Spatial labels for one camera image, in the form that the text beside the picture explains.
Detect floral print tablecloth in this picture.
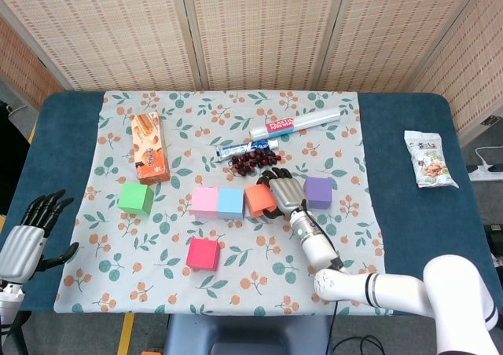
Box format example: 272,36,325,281
53,90,395,317

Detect bamboo folding screen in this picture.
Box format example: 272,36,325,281
0,0,503,144

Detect pink foam cube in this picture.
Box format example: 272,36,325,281
190,186,219,219

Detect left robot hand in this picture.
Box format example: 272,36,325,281
0,188,79,284

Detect nut snack bag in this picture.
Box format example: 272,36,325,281
403,130,460,189

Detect purple foam cube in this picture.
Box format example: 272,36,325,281
303,176,333,210

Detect plastic food wrap roll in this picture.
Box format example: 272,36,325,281
248,107,341,140

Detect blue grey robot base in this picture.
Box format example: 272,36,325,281
163,314,334,355

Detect dark red grape bunch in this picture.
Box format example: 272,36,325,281
227,149,283,178

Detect orange biscuit box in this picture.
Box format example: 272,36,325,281
130,111,172,185

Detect white blue toothpaste tube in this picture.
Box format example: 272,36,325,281
215,138,280,164

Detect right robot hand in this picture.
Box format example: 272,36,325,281
257,167,308,219

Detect red foam cube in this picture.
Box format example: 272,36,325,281
185,236,221,272

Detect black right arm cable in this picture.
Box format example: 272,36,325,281
304,199,349,273

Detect white power strip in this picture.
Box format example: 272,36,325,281
467,164,503,182

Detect orange foam cube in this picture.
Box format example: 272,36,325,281
244,185,277,218

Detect green foam cube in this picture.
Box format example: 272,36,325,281
117,181,155,217

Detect light blue foam cube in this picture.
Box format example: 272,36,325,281
217,187,245,220

